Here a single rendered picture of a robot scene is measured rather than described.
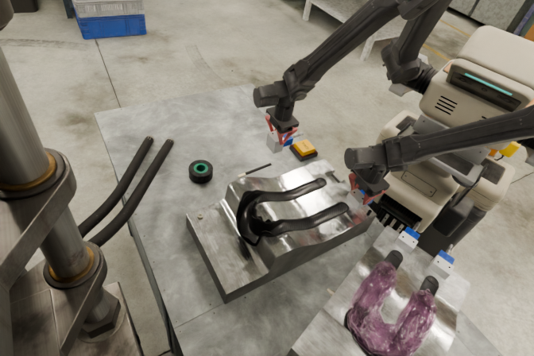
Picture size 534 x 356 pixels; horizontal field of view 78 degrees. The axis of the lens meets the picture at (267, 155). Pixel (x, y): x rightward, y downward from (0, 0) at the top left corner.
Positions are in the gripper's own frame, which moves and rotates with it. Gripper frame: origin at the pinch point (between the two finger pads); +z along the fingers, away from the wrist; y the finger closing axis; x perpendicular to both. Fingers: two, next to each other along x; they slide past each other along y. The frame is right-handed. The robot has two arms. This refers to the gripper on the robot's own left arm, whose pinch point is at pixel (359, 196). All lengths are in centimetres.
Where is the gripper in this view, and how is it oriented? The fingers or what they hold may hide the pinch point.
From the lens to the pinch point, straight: 106.7
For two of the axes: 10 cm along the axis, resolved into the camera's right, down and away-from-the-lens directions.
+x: 8.6, -2.5, 4.5
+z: -1.5, 7.1, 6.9
